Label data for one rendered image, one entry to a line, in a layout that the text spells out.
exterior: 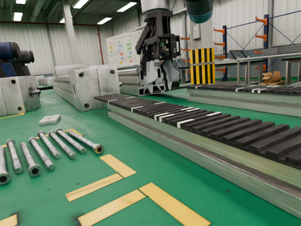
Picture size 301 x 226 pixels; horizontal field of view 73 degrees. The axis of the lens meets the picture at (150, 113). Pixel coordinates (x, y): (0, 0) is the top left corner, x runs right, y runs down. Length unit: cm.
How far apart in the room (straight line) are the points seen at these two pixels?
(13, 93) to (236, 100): 53
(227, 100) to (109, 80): 27
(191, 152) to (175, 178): 3
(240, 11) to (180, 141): 913
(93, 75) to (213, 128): 37
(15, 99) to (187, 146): 52
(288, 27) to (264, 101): 809
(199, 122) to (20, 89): 52
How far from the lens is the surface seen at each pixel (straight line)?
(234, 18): 941
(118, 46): 683
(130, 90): 68
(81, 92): 49
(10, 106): 64
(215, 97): 42
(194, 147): 19
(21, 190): 20
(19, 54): 88
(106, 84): 50
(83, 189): 17
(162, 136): 22
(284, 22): 850
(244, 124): 17
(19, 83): 62
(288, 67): 522
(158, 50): 53
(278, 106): 34
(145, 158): 20
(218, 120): 18
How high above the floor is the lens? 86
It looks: 13 degrees down
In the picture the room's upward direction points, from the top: 6 degrees counter-clockwise
